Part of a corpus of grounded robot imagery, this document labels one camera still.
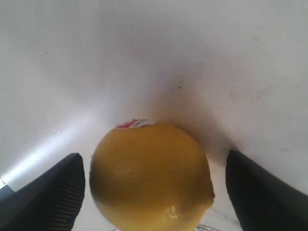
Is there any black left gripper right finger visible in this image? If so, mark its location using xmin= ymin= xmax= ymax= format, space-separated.
xmin=225 ymin=150 xmax=308 ymax=231

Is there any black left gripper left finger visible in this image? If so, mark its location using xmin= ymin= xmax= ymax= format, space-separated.
xmin=0 ymin=153 xmax=85 ymax=231

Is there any yellow lemon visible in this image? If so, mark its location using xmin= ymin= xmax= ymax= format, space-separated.
xmin=89 ymin=119 xmax=215 ymax=231

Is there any metal wire mesh basket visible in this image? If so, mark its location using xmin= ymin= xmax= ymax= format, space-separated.
xmin=194 ymin=223 xmax=217 ymax=231

